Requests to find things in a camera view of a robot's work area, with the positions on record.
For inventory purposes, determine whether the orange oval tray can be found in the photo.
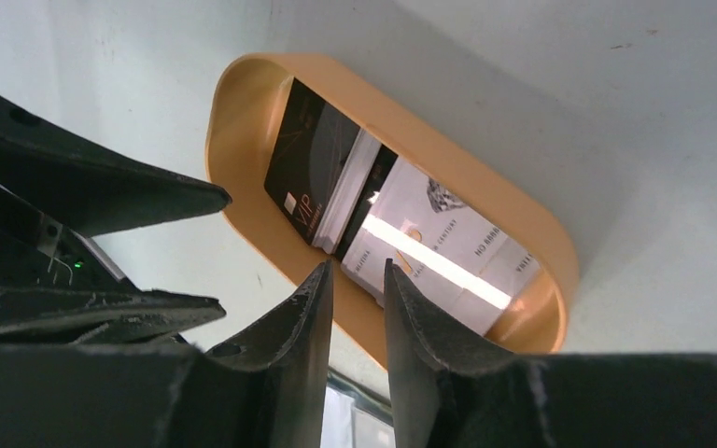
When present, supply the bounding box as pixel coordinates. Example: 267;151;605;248
205;53;580;353

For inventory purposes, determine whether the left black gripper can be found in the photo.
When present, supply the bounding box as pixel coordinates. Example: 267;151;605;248
0;96;232;344

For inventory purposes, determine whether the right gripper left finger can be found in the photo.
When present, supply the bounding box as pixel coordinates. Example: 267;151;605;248
0;262;333;447

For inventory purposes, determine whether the stack of cards in tray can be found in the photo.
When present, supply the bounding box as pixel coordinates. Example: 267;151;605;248
313;129;540;335

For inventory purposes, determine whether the black card in tray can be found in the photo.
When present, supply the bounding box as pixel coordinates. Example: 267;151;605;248
264;79;359;244

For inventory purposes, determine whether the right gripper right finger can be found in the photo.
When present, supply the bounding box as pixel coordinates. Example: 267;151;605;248
384;262;717;447

